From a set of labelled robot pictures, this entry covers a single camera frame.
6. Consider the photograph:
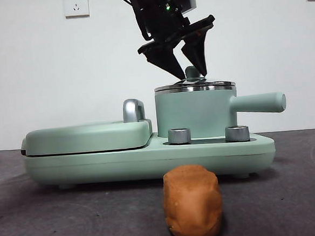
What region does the glass lid with green knob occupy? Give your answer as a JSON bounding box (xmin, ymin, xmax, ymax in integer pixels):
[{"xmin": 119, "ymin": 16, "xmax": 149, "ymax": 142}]
[{"xmin": 153, "ymin": 63, "xmax": 236, "ymax": 94}]

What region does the brown potato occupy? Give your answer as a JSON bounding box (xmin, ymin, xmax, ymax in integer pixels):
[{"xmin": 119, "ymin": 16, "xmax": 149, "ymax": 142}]
[{"xmin": 160, "ymin": 162, "xmax": 225, "ymax": 236}]

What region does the silver control knob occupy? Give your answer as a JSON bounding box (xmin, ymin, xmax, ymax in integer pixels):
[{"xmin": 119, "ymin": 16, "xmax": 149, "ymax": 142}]
[
  {"xmin": 224, "ymin": 124, "xmax": 250, "ymax": 143},
  {"xmin": 168, "ymin": 127, "xmax": 191, "ymax": 145}
]

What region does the mint green breakfast machine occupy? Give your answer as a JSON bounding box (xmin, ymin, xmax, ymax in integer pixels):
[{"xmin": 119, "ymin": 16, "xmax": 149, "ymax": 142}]
[{"xmin": 19, "ymin": 109, "xmax": 278, "ymax": 193}]

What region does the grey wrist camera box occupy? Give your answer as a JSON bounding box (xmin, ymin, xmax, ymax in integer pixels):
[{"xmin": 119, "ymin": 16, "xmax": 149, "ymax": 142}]
[{"xmin": 170, "ymin": 0, "xmax": 197, "ymax": 15}]

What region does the mint green pot with handle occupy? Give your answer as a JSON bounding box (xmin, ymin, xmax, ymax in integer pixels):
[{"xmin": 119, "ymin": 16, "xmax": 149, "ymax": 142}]
[{"xmin": 154, "ymin": 78, "xmax": 289, "ymax": 140}]

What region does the silver griddle lid handle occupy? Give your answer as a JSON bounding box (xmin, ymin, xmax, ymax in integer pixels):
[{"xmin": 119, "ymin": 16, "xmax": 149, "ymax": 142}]
[{"xmin": 122, "ymin": 97, "xmax": 147, "ymax": 123}]

